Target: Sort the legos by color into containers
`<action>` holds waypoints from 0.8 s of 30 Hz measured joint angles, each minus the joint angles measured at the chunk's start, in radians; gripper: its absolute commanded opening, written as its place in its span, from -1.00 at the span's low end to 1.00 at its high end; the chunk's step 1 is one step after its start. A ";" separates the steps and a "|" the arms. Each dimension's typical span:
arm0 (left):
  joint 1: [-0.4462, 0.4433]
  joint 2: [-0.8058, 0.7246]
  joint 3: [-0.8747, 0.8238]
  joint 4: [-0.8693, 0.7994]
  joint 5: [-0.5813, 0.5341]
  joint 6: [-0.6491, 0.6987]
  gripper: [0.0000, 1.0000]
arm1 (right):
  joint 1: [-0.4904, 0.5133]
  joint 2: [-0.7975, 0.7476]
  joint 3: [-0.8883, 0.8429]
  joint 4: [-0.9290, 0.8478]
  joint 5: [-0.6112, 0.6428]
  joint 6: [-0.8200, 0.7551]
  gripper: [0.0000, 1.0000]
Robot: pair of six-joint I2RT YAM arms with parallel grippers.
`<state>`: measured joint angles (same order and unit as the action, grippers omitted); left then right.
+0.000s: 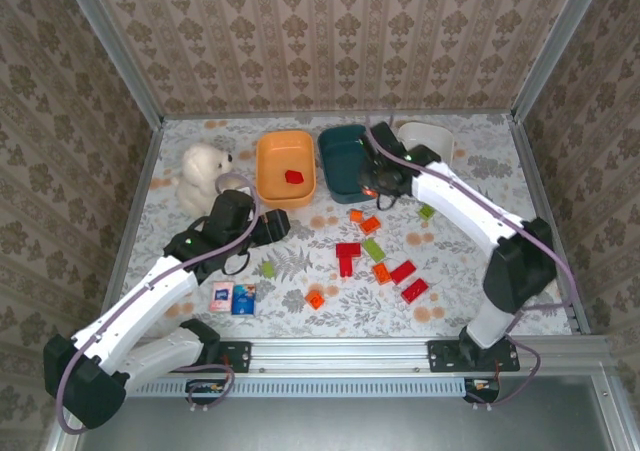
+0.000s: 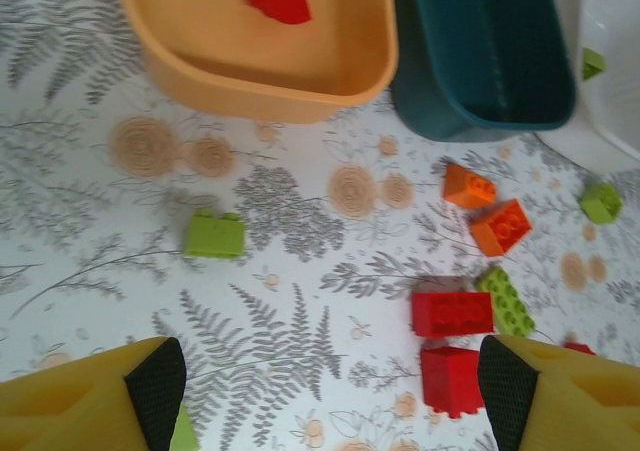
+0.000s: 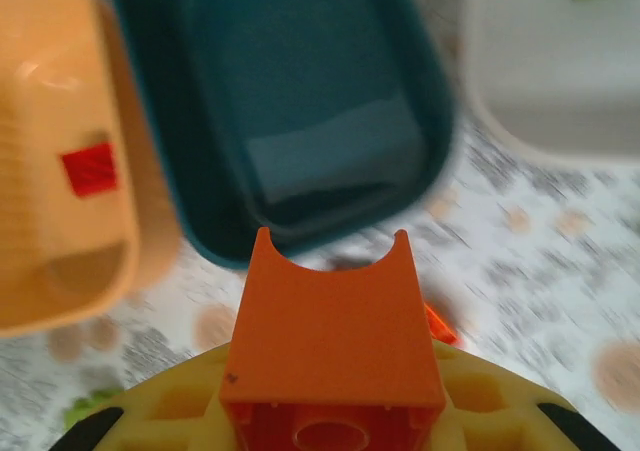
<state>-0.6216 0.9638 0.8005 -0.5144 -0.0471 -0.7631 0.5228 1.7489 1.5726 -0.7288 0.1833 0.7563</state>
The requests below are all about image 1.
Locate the small green lego brick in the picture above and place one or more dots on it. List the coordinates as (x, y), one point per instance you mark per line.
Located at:
(268, 269)
(426, 211)

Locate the red lego brick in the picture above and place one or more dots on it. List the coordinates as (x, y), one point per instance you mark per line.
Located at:
(414, 290)
(346, 267)
(347, 249)
(403, 271)
(294, 177)

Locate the long green lego brick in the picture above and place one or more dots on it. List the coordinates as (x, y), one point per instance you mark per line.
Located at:
(373, 249)

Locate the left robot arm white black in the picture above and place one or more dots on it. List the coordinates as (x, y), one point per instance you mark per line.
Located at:
(150, 291)

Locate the orange plastic bin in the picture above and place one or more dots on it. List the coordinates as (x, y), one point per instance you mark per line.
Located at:
(285, 168)

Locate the white plastic bin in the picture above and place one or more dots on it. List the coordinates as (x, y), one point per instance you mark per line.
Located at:
(432, 138)

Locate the teal plastic bin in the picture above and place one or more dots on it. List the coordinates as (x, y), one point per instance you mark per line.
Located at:
(342, 163)

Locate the small orange lego brick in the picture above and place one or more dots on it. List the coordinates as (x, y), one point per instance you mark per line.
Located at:
(356, 215)

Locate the pink tissue pack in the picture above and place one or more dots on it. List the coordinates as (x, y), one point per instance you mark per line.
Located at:
(221, 297)

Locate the blue tissue pack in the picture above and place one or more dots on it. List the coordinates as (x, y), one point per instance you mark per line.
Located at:
(243, 299)

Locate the white teddy bear plush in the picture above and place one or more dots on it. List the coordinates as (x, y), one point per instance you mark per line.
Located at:
(200, 176)

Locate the grey metal panel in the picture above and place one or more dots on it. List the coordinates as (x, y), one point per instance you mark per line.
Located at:
(350, 426)

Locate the aluminium table side rail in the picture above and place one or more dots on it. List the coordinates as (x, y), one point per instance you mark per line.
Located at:
(550, 211)
(132, 231)

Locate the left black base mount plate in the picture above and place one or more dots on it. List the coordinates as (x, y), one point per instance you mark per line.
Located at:
(235, 356)

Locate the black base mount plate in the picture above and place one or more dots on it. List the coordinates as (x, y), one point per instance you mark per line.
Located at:
(235, 356)
(445, 356)

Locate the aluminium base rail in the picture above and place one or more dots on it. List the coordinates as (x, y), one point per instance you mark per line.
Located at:
(340, 353)

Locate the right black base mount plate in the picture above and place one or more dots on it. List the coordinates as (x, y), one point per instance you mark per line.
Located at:
(445, 356)

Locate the aluminium frame post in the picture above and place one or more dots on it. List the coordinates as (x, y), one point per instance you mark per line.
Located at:
(112, 51)
(560, 46)

